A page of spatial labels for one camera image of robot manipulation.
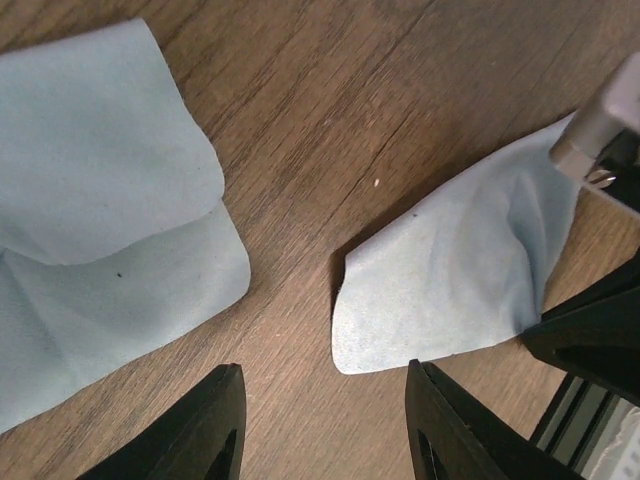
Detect light blue cleaning cloth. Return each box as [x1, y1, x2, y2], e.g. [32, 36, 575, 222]
[1, 19, 251, 430]

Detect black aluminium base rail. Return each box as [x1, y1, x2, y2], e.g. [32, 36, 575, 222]
[530, 375, 639, 480]

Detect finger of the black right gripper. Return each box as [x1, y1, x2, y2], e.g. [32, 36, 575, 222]
[522, 329, 639, 405]
[537, 259, 639, 350]

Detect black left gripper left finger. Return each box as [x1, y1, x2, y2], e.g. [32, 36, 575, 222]
[80, 364, 246, 479]

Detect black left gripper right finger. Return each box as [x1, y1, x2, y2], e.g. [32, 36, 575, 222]
[405, 359, 580, 479]

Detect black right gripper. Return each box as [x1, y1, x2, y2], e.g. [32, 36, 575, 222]
[550, 52, 639, 215]

